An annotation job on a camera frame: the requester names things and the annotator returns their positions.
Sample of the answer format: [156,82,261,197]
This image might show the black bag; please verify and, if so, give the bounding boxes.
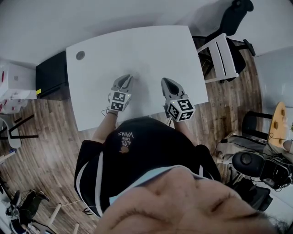
[228,177,273,212]

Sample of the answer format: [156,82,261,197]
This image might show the white cardboard box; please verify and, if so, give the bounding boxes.
[0,61,37,99]

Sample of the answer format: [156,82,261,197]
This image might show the white wooden chair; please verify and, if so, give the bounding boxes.
[196,32,240,84]

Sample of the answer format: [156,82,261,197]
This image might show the person's face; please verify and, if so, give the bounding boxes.
[94,170,283,234]

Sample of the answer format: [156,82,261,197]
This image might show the grey chair black legs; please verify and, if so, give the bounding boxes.
[0,113,39,149]

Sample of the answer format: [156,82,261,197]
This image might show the person's left forearm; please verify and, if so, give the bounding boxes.
[92,111,119,144]

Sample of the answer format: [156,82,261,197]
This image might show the person's black t-shirt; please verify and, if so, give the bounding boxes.
[73,117,222,218]

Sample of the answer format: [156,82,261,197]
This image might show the clear plastic bag red labels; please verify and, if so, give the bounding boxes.
[0,90,32,115]

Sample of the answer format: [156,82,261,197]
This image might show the black stool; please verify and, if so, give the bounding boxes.
[241,110,274,140]

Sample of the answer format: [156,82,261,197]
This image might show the white floor cable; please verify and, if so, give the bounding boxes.
[49,199,82,208]

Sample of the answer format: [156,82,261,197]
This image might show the black equipment case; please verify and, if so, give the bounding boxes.
[260,157,293,191]

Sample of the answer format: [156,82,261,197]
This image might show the black office chair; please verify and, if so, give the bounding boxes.
[191,0,256,84]

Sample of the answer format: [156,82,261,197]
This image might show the person's right forearm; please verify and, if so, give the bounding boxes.
[171,118,198,147]

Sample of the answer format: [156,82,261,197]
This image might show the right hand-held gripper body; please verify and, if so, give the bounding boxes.
[163,92,195,123]

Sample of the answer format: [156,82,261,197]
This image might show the black cabinet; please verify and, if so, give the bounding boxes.
[35,50,71,101]

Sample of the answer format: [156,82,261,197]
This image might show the black desk wooden legs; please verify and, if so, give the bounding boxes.
[0,198,81,234]

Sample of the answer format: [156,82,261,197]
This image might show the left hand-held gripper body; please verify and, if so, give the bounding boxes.
[107,87,133,113]

